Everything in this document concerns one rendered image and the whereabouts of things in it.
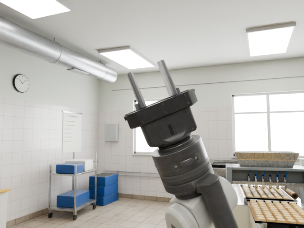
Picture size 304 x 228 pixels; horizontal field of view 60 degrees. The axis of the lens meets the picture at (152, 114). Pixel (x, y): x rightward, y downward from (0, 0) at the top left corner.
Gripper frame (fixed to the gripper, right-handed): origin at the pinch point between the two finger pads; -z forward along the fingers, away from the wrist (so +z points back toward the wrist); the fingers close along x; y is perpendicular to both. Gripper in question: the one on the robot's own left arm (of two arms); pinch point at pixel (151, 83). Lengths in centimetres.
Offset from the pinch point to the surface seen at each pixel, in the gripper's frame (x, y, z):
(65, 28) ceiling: -32, -350, -122
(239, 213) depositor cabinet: 61, -182, 138
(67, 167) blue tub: -130, -443, 79
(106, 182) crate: -89, -518, 154
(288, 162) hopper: 119, -177, 110
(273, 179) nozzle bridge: 103, -182, 122
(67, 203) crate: -155, -443, 140
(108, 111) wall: -30, -630, 16
